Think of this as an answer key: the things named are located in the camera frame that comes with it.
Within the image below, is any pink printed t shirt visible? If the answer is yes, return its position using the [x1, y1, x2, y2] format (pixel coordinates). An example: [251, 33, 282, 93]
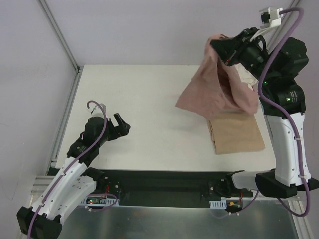
[175, 34, 259, 120]

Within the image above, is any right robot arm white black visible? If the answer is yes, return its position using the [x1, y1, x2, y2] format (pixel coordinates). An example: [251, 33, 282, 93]
[209, 27, 319, 199]

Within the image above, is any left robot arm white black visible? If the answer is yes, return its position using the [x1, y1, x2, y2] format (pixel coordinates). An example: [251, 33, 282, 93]
[17, 113, 131, 239]

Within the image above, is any cream crumpled t shirt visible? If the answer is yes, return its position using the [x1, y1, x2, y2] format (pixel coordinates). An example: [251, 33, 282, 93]
[235, 64, 258, 89]

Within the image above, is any folded beige t shirt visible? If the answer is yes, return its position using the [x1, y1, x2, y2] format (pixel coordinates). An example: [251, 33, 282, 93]
[207, 112, 265, 155]

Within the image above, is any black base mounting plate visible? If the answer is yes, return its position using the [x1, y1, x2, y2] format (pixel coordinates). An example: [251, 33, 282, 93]
[87, 168, 253, 208]

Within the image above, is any left white cable duct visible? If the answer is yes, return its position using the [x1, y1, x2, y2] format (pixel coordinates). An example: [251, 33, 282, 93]
[79, 196, 120, 207]

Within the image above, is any white cable duct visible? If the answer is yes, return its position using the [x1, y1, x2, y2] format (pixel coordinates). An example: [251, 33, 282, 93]
[79, 196, 120, 207]
[209, 199, 227, 210]

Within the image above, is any aluminium front rail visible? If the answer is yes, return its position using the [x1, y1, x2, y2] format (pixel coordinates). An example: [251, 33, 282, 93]
[31, 159, 59, 195]

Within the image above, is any left aluminium frame post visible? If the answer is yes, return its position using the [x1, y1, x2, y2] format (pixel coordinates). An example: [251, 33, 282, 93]
[37, 0, 83, 73]

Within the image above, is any right white cable duct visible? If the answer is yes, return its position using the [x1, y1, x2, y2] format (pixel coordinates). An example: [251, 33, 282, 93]
[209, 199, 227, 210]

